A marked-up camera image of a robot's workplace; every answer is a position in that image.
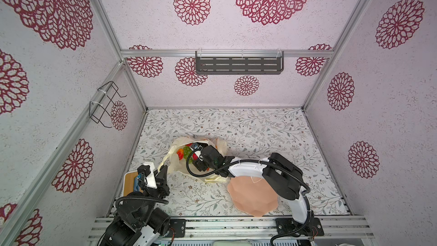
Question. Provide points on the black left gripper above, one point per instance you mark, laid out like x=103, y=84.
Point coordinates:
x=162, y=184

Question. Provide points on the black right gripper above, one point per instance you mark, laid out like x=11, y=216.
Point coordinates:
x=200, y=154

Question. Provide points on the cream plastic bag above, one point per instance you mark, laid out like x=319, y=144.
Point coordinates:
x=178, y=165

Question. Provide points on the red yellow peach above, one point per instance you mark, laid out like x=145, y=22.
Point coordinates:
x=180, y=154

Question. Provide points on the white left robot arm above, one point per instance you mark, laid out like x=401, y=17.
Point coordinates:
x=137, y=221

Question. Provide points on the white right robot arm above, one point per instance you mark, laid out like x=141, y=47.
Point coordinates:
x=285, y=178

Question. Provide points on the dark purple grape bunch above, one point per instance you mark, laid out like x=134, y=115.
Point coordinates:
x=198, y=145

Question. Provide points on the green grape bunch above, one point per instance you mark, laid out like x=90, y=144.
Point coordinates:
x=186, y=152

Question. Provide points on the white wooden-top box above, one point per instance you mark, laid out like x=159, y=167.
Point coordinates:
x=130, y=183

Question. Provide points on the pink scalloped bowl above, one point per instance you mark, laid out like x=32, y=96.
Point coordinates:
x=252, y=195

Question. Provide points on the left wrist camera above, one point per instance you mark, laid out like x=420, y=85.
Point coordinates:
x=146, y=176

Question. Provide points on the black wire wall rack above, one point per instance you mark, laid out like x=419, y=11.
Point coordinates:
x=109, y=111

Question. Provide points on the grey wall shelf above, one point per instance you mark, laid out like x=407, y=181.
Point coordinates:
x=226, y=65

